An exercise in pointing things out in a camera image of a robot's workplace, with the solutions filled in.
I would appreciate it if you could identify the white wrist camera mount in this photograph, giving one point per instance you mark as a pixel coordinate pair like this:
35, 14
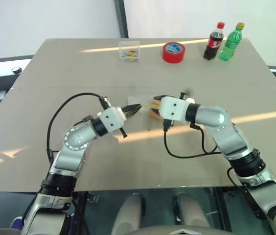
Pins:
109, 120
174, 109

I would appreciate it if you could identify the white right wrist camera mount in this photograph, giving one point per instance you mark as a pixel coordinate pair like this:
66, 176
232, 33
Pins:
174, 109

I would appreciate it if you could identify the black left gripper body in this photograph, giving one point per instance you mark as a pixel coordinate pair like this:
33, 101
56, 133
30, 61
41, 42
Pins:
123, 132

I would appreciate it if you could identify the clear zip bag yellow seal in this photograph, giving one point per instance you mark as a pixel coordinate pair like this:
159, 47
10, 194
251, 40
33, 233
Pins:
135, 100

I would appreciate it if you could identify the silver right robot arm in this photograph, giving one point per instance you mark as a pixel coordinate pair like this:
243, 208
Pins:
231, 139

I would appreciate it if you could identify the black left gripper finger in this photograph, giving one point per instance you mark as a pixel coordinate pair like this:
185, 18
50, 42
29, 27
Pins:
131, 114
133, 108

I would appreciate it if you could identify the cola bottle red cap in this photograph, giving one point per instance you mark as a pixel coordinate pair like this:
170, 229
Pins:
213, 44

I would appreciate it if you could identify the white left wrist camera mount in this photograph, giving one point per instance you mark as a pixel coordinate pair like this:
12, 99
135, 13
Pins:
109, 120

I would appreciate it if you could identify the red tape roll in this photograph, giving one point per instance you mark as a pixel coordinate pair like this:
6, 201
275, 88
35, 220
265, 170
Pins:
173, 58

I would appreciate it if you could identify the clear plastic box with clips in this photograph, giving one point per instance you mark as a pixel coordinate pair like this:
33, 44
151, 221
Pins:
129, 47

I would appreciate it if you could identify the dark window pillar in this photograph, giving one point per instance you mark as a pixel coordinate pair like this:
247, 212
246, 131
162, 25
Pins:
121, 17

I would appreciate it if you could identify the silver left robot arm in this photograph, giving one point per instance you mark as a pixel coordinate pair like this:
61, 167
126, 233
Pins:
75, 139

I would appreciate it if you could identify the larger toy hot dog bun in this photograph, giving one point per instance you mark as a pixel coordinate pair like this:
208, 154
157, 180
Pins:
153, 117

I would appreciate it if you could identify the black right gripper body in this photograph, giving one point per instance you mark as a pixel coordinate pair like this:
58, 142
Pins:
182, 96

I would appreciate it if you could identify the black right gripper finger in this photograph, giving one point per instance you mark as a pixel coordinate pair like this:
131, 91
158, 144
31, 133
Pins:
157, 113
161, 96

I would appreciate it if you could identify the white and red object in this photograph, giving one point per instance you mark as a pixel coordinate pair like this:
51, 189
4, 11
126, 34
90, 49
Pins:
0, 95

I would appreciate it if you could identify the small black round object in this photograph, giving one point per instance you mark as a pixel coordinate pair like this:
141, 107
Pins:
16, 70

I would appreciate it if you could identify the green soda bottle yellow cap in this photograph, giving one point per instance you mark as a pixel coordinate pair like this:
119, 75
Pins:
231, 44

